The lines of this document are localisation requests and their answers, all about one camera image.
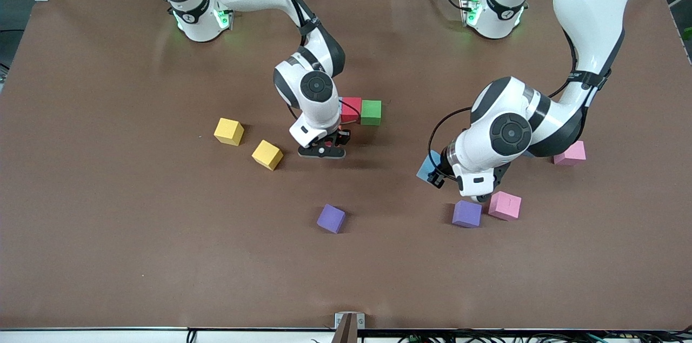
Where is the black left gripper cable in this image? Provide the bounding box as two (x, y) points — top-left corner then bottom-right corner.
(429, 107), (473, 172)

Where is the purple foam cube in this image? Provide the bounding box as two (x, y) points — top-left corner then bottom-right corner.
(452, 200), (483, 229)
(316, 203), (347, 234)

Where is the green foam cube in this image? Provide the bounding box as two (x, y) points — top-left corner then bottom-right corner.
(361, 100), (383, 127)

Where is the yellow foam cube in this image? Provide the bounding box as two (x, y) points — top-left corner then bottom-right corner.
(214, 118), (245, 147)
(251, 140), (284, 172)

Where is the light blue foam cube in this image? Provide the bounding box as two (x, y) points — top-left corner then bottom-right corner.
(416, 149), (444, 182)

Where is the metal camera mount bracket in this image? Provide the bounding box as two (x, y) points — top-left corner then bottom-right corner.
(332, 312), (366, 343)

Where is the pink foam cube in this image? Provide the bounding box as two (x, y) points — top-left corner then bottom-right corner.
(553, 141), (587, 166)
(488, 190), (523, 221)

